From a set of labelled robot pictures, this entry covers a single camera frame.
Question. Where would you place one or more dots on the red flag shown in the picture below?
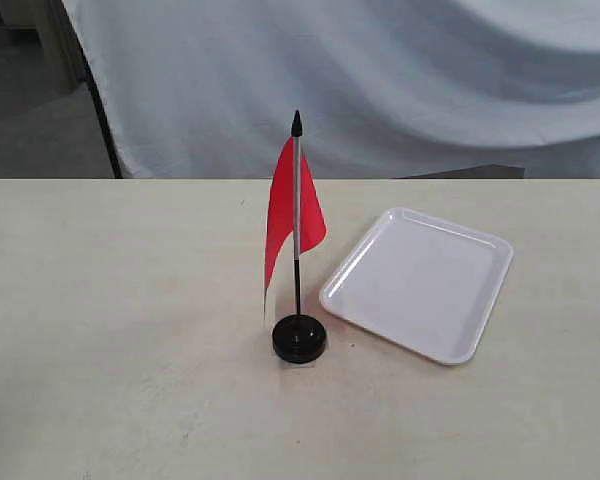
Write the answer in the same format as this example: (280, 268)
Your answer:
(293, 209)

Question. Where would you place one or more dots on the black round flag base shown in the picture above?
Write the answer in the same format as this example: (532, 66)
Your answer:
(299, 339)

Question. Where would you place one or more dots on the white plastic tray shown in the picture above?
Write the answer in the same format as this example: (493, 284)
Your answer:
(426, 284)

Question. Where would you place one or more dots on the white backdrop cloth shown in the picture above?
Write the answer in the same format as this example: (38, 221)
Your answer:
(385, 89)

